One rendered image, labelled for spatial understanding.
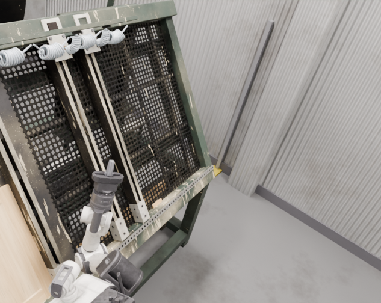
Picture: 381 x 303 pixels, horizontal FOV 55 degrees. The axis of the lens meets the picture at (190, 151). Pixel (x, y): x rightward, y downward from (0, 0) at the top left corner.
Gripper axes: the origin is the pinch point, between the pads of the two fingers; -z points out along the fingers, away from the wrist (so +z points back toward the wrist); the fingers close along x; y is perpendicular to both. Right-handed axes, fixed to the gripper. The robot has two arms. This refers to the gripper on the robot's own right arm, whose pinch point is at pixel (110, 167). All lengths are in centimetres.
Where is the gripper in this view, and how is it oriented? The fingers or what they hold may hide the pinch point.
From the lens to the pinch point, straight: 147.1
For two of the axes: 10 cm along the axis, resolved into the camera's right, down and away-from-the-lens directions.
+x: -8.4, -0.9, -5.3
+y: -4.5, -4.3, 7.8
